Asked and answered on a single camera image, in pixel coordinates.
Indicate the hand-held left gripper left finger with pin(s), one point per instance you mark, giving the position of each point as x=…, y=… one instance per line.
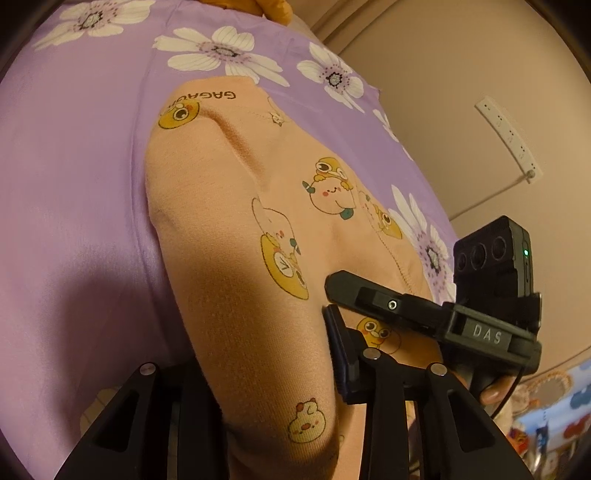
x=180, y=406

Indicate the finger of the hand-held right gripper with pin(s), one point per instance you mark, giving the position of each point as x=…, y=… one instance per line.
x=378, y=300

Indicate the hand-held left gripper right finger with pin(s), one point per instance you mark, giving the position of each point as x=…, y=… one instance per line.
x=340, y=355

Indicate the peach cartoon print garment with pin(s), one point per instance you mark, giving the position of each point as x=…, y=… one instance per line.
x=221, y=207

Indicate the person's right hand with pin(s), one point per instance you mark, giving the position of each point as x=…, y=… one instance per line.
x=496, y=392

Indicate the colourful cartoon printed cloth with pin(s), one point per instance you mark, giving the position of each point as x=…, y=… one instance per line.
x=561, y=429

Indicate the white power strip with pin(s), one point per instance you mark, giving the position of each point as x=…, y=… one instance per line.
x=510, y=138

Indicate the purple floral bedsheet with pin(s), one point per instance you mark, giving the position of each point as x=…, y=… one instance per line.
x=69, y=184

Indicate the orange plush toy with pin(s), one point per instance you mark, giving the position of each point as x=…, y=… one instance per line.
x=277, y=10

